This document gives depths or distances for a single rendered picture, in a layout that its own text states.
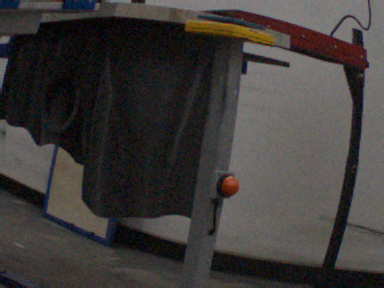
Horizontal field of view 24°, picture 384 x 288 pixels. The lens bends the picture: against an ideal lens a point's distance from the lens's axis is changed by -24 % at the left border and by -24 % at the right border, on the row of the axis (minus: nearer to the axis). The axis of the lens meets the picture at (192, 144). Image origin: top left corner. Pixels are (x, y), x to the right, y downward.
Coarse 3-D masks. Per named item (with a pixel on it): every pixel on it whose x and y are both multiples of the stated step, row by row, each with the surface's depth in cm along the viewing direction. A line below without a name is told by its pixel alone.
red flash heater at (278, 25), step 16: (240, 16) 342; (256, 16) 343; (288, 32) 347; (304, 32) 349; (320, 32) 351; (304, 48) 349; (320, 48) 351; (336, 48) 353; (352, 48) 355; (352, 64) 356
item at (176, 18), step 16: (48, 16) 230; (64, 16) 225; (80, 16) 220; (96, 16) 215; (112, 16) 212; (128, 16) 214; (144, 16) 218; (160, 16) 221; (176, 16) 225; (192, 16) 228; (272, 32) 248; (288, 48) 254
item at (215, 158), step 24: (192, 24) 210; (216, 24) 206; (216, 48) 212; (240, 48) 211; (216, 72) 212; (240, 72) 212; (216, 96) 211; (216, 120) 211; (216, 144) 211; (216, 168) 211; (216, 192) 210; (192, 216) 213; (216, 216) 213; (192, 240) 213; (192, 264) 213
